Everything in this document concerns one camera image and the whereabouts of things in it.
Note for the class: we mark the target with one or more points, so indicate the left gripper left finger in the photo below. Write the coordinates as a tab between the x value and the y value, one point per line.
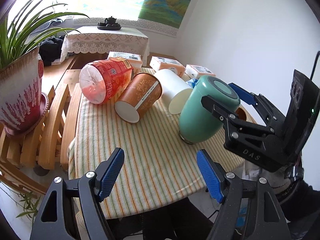
56	216

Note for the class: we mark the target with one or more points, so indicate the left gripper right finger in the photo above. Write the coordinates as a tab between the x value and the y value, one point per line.
264	218

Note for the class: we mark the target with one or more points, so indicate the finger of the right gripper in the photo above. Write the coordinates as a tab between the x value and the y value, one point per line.
237	128
271	116

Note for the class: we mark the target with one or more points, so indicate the green thermos cup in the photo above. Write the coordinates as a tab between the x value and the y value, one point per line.
197	124

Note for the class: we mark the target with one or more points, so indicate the orange metal cup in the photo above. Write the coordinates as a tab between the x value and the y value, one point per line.
241	114

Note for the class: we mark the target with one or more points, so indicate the blue orange patterned cup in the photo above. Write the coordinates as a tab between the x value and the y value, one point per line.
192	82

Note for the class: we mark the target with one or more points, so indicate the white paper cup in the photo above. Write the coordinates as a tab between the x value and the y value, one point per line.
175	91

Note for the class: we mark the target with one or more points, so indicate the brown patterned paper cup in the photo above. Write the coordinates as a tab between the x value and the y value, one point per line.
138	97

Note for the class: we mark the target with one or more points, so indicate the red instant noodle cup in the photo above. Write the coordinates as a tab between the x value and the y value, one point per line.
102	79

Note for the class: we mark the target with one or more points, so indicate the right orange white box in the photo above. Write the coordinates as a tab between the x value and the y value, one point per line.
196	72

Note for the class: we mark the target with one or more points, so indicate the orange white box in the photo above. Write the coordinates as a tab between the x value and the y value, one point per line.
134	59
196	72
158	63

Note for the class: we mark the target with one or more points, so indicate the wooden slatted bench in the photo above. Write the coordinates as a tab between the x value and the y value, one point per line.
47	144

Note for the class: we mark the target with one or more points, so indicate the striped table cloth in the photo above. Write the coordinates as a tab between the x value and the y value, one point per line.
159	168

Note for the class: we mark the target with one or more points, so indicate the middle orange white box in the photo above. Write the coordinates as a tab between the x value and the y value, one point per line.
158	63

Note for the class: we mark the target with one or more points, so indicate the potted spider plant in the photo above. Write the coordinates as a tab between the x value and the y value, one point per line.
23	104

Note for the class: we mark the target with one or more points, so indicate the left orange white box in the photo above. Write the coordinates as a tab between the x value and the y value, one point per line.
134	59

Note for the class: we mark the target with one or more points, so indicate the green landscape painting scroll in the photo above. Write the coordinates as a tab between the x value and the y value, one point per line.
167	12

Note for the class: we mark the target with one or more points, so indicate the black tea set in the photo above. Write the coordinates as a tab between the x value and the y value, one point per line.
109	24

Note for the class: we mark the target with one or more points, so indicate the black bag on floor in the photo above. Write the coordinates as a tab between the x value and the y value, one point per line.
50	49

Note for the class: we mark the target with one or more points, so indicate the lace covered low table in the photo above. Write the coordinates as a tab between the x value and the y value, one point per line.
90	39

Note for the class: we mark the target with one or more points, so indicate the blue cloth on sill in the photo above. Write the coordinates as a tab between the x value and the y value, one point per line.
52	23

